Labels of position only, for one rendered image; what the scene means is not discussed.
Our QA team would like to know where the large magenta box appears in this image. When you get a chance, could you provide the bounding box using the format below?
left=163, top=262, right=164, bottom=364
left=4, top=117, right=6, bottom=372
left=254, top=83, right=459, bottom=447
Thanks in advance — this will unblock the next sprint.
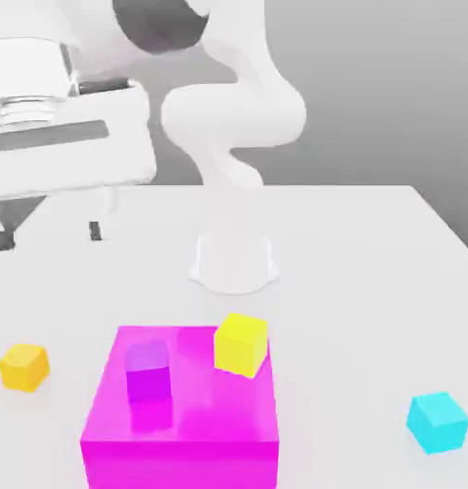
left=79, top=325, right=281, bottom=489

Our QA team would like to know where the small cyan cube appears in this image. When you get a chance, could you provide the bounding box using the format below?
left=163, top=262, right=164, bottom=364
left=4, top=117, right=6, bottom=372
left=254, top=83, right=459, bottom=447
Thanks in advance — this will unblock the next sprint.
left=405, top=391, right=468, bottom=457

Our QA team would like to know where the small orange cube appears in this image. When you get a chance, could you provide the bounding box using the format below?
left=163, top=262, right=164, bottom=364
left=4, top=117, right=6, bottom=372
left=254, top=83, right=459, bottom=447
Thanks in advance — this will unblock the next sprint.
left=0, top=342, right=52, bottom=394

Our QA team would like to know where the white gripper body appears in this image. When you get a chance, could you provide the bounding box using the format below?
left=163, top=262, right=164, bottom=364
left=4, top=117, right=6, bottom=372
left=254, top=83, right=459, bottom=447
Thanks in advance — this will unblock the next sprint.
left=0, top=81, right=160, bottom=201

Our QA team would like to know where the small purple cube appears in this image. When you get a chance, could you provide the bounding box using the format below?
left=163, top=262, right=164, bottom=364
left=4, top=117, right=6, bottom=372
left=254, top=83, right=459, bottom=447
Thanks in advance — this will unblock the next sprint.
left=123, top=340, right=174, bottom=405

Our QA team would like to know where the small yellow cube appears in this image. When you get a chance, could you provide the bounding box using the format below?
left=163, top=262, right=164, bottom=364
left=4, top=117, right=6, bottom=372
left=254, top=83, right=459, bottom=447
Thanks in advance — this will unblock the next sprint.
left=213, top=312, right=270, bottom=380

